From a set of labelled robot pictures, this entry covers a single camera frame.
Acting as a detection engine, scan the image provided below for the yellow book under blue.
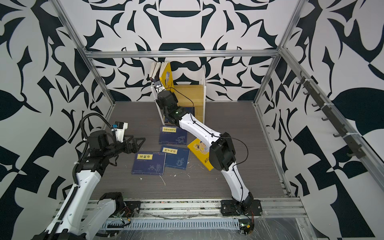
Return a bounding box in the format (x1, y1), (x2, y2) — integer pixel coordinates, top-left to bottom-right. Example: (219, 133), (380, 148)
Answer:
(188, 139), (214, 171)

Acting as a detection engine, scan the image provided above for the yellow book with figure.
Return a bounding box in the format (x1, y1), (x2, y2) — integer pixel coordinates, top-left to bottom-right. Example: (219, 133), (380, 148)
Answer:
(159, 62), (174, 92)

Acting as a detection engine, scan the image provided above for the black corrugated cable hose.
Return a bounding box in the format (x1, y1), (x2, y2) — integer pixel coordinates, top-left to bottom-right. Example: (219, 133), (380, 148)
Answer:
(44, 112), (133, 240)

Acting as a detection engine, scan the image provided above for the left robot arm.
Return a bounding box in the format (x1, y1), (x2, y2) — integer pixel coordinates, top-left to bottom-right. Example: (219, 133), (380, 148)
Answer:
(33, 128), (146, 240)

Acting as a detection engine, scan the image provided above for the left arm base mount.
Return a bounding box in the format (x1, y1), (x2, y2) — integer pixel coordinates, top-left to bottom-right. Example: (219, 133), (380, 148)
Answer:
(110, 200), (142, 219)

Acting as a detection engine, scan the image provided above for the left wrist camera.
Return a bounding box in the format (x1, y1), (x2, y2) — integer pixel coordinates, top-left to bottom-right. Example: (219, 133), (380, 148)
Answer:
(112, 122), (129, 143)

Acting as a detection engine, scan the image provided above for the wooden white bookshelf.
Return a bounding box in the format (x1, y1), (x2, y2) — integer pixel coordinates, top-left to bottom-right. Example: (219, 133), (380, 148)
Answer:
(151, 67), (207, 123)

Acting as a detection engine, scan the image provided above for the black book leaning upright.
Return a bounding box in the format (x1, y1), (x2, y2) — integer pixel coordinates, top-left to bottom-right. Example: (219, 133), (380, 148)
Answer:
(149, 62), (162, 81)

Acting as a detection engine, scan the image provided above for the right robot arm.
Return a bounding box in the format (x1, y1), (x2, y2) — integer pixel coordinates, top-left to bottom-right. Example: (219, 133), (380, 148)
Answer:
(156, 90), (254, 212)

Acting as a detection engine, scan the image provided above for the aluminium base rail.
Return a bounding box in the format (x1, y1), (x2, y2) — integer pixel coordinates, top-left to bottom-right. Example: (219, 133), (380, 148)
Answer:
(50, 196), (310, 223)

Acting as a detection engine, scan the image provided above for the wall hook rail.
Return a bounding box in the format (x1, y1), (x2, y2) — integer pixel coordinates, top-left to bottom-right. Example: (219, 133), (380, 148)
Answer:
(297, 71), (367, 159)

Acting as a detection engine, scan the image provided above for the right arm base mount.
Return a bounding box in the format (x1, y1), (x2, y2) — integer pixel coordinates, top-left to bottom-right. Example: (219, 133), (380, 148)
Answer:
(220, 200), (263, 217)

